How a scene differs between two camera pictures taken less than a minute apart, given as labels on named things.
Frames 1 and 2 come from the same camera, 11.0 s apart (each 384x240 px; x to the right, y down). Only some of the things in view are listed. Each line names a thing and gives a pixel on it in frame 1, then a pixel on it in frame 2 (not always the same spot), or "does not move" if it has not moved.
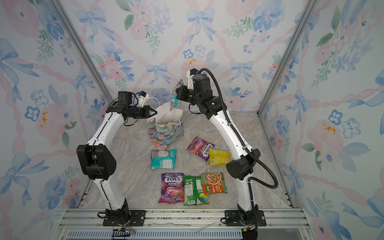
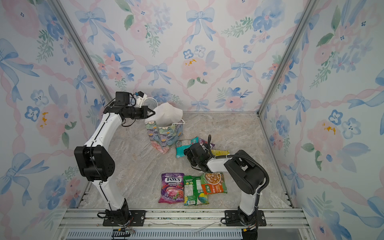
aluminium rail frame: (87, 224) does not move
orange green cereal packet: (213, 183) does not move
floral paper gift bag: (166, 129) does not move
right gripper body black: (186, 96) → (190, 156)
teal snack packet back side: (163, 159) → (182, 144)
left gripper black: (147, 109) does not move
